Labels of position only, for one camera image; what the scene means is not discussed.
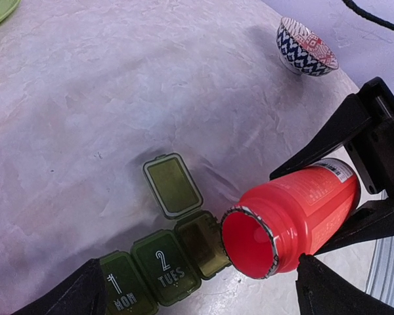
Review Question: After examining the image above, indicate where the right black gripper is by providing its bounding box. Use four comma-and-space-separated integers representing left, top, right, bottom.
269, 77, 394, 255

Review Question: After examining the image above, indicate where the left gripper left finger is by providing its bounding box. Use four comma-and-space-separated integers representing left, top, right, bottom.
15, 259, 107, 315

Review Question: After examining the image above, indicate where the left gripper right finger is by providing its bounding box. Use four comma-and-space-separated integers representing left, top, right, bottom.
295, 254, 394, 315

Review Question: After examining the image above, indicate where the red pill bottle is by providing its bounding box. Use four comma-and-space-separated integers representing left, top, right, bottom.
221, 158, 361, 280

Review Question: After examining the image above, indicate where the green weekly pill organizer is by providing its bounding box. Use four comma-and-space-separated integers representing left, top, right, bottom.
100, 153, 231, 314

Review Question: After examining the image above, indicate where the red patterned oval tin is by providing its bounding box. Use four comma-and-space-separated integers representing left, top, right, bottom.
276, 17, 339, 77

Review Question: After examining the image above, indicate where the front aluminium rail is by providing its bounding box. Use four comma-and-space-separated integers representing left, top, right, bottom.
366, 236, 394, 308

